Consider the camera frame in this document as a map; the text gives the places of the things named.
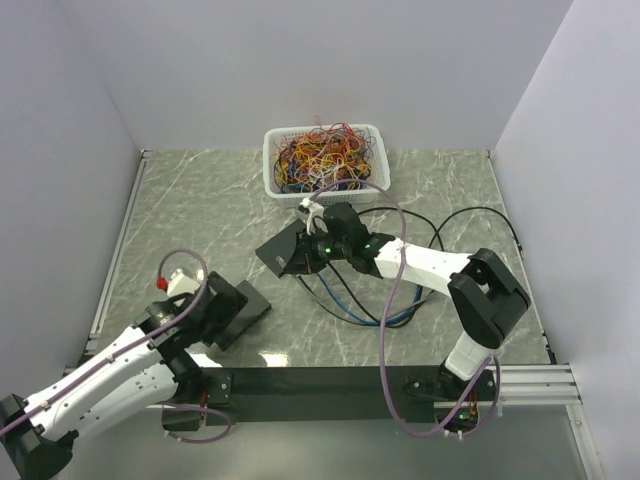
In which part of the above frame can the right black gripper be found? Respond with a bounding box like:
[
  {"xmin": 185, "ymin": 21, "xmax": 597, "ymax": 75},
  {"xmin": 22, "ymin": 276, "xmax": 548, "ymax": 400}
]
[{"xmin": 284, "ymin": 226, "xmax": 351, "ymax": 276}]

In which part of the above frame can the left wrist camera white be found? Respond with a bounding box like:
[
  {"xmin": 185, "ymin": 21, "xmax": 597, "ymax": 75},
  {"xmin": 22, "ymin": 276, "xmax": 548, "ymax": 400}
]
[{"xmin": 156, "ymin": 269, "xmax": 200, "ymax": 297}]

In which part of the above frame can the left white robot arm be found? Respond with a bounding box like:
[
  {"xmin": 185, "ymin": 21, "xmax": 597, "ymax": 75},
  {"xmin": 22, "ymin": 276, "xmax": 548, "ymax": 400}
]
[{"xmin": 1, "ymin": 272, "xmax": 248, "ymax": 479}]

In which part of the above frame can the white plastic basket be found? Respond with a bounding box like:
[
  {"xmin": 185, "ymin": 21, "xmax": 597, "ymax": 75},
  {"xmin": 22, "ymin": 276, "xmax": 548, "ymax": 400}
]
[{"xmin": 262, "ymin": 123, "xmax": 391, "ymax": 208}]

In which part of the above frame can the blue ethernet cable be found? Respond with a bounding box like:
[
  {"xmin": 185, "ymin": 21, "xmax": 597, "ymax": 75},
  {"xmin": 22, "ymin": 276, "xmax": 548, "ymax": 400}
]
[{"xmin": 317, "ymin": 272, "xmax": 426, "ymax": 326}]

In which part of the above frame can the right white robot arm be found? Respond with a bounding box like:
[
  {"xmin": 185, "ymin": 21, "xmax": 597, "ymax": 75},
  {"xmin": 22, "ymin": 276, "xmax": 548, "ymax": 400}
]
[{"xmin": 275, "ymin": 200, "xmax": 531, "ymax": 399}]

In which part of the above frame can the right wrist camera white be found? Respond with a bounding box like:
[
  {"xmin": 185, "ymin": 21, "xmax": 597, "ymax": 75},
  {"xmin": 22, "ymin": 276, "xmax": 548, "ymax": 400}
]
[{"xmin": 296, "ymin": 198, "xmax": 327, "ymax": 235}]

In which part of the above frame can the aluminium frame rail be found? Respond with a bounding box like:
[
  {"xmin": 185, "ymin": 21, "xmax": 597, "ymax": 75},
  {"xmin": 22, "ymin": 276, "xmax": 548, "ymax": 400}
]
[{"xmin": 52, "ymin": 148, "xmax": 151, "ymax": 401}]

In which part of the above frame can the black network switch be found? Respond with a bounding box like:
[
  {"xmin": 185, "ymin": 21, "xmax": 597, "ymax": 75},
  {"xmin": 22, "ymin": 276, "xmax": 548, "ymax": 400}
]
[
  {"xmin": 255, "ymin": 220, "xmax": 308, "ymax": 278},
  {"xmin": 214, "ymin": 281, "xmax": 271, "ymax": 351}
]

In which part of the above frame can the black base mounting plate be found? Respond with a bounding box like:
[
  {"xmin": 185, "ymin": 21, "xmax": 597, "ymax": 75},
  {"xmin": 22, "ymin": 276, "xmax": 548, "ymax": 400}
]
[{"xmin": 204, "ymin": 366, "xmax": 454, "ymax": 422}]

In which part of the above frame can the black ethernet cable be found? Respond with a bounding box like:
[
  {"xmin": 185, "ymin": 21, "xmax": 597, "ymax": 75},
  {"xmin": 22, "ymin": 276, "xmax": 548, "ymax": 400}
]
[{"xmin": 297, "ymin": 205, "xmax": 529, "ymax": 329}]

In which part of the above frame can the tangled colourful wires bundle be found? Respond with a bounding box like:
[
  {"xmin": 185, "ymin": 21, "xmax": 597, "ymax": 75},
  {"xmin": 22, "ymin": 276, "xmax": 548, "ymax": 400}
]
[{"xmin": 272, "ymin": 115, "xmax": 377, "ymax": 195}]

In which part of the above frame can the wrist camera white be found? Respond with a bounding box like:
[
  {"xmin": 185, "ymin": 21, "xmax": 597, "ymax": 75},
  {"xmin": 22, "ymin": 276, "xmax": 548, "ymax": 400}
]
[
  {"xmin": 296, "ymin": 198, "xmax": 327, "ymax": 235},
  {"xmin": 156, "ymin": 269, "xmax": 200, "ymax": 297}
]

